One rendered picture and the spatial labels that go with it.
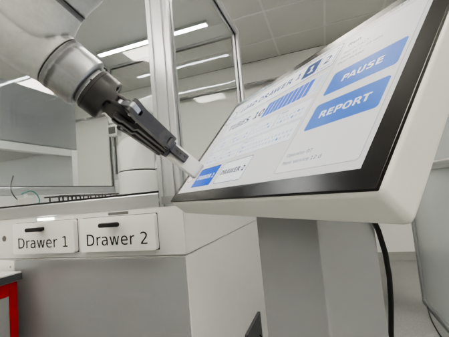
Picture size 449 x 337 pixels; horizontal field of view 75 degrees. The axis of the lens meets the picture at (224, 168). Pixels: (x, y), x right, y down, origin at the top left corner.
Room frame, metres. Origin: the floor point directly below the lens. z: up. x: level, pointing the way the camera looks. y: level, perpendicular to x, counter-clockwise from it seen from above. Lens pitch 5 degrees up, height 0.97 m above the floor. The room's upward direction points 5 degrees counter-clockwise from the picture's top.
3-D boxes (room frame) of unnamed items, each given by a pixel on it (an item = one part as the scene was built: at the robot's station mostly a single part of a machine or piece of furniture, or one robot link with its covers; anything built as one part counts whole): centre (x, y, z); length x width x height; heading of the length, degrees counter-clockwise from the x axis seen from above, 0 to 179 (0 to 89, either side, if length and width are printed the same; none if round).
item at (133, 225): (0.96, 0.36, 0.87); 0.29 x 0.02 x 0.11; 71
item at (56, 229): (1.06, 0.66, 0.87); 0.29 x 0.02 x 0.11; 71
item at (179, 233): (1.50, 0.47, 0.87); 1.02 x 0.95 x 0.14; 71
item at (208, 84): (1.35, 0.00, 1.52); 0.87 x 0.01 x 0.86; 161
